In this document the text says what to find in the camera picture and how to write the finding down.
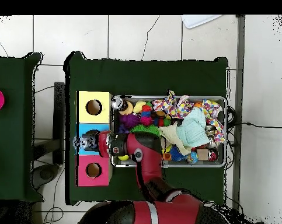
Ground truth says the white tray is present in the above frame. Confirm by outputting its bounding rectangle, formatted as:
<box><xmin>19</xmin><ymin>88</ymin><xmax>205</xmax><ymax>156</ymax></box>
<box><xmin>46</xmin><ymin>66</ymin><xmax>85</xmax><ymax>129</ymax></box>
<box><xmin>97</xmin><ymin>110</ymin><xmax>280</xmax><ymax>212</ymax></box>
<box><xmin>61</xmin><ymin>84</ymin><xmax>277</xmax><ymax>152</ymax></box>
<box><xmin>181</xmin><ymin>15</ymin><xmax>223</xmax><ymax>29</ymax></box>

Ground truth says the black and white can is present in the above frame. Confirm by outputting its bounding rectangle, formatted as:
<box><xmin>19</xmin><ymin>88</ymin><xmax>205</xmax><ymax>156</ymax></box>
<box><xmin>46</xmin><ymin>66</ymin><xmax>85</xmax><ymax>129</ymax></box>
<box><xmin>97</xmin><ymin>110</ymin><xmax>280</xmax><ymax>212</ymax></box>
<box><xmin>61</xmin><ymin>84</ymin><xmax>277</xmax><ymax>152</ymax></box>
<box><xmin>110</xmin><ymin>96</ymin><xmax>129</xmax><ymax>111</ymax></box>

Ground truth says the mint waffle cloth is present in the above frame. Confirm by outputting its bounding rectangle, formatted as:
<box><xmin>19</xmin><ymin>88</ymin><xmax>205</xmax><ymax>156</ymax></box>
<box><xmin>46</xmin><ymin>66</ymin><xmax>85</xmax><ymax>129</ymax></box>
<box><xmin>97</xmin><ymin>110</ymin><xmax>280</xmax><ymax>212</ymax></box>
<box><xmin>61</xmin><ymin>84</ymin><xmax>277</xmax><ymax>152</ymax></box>
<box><xmin>175</xmin><ymin>107</ymin><xmax>211</xmax><ymax>148</ymax></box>

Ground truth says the black cable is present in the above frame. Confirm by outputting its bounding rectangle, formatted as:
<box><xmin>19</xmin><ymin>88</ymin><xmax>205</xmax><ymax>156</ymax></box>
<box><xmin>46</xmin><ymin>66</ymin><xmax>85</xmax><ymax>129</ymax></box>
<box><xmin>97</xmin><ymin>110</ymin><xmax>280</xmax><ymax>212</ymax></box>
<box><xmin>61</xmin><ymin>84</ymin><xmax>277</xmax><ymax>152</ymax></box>
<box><xmin>227</xmin><ymin>121</ymin><xmax>282</xmax><ymax>129</ymax></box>

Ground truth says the dark green side table cloth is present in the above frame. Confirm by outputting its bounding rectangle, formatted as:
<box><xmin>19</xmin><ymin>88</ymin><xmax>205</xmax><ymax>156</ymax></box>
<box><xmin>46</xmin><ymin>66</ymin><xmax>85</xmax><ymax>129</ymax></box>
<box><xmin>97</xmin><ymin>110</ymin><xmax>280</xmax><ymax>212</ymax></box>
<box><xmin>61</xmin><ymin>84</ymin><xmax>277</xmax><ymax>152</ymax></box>
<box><xmin>0</xmin><ymin>52</ymin><xmax>44</xmax><ymax>202</ymax></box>

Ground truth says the purple spiky ball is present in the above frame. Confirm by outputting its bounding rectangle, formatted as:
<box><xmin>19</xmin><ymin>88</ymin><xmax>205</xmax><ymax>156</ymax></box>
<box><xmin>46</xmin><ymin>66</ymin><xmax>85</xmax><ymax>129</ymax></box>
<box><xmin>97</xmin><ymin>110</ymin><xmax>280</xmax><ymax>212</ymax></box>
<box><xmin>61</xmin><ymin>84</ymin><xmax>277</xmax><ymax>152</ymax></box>
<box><xmin>119</xmin><ymin>113</ymin><xmax>141</xmax><ymax>132</ymax></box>

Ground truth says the green spiky toy with eyes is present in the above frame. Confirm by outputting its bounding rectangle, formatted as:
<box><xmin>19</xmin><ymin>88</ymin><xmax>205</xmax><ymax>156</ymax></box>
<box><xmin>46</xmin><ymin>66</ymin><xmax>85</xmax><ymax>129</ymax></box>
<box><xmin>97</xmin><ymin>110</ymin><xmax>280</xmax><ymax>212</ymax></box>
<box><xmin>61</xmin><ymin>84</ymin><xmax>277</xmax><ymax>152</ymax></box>
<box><xmin>130</xmin><ymin>124</ymin><xmax>162</xmax><ymax>137</ymax></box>

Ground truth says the shallow wire mesh bin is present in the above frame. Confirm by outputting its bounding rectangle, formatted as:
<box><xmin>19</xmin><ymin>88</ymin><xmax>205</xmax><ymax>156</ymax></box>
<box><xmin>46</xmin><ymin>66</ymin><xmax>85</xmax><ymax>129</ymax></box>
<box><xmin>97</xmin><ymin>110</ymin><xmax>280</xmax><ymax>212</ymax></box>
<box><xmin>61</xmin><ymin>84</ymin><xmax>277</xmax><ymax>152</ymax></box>
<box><xmin>110</xmin><ymin>94</ymin><xmax>226</xmax><ymax>168</ymax></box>

